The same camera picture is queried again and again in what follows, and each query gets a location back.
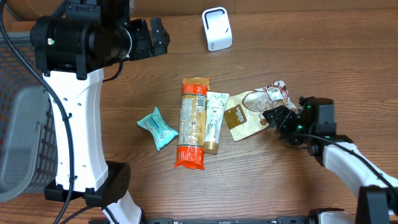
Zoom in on beige bread snack pouch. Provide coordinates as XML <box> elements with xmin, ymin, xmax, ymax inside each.
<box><xmin>224</xmin><ymin>80</ymin><xmax>297</xmax><ymax>141</ymax></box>

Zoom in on white cream tube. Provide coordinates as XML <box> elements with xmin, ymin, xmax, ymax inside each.
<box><xmin>203</xmin><ymin>91</ymin><xmax>229</xmax><ymax>154</ymax></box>

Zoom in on orange spaghetti packet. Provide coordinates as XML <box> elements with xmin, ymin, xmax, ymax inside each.
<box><xmin>175</xmin><ymin>77</ymin><xmax>210</xmax><ymax>170</ymax></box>

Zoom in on teal wet wipes pack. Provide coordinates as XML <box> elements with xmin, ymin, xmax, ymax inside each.
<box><xmin>137</xmin><ymin>107</ymin><xmax>178</xmax><ymax>151</ymax></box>

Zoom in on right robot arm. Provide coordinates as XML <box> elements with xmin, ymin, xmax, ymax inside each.
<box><xmin>263</xmin><ymin>97</ymin><xmax>397</xmax><ymax>223</ymax></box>

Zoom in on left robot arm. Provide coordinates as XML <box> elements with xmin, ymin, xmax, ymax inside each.
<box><xmin>30</xmin><ymin>0</ymin><xmax>170</xmax><ymax>223</ymax></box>

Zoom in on white barcode scanner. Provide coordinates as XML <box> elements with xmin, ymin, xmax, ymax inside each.
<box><xmin>201</xmin><ymin>7</ymin><xmax>233</xmax><ymax>52</ymax></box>

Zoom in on grey plastic mesh basket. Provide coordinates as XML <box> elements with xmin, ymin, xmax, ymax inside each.
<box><xmin>1</xmin><ymin>40</ymin><xmax>57</xmax><ymax>202</ymax></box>

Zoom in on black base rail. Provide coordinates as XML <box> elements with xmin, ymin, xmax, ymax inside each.
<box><xmin>90</xmin><ymin>216</ymin><xmax>366</xmax><ymax>224</ymax></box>

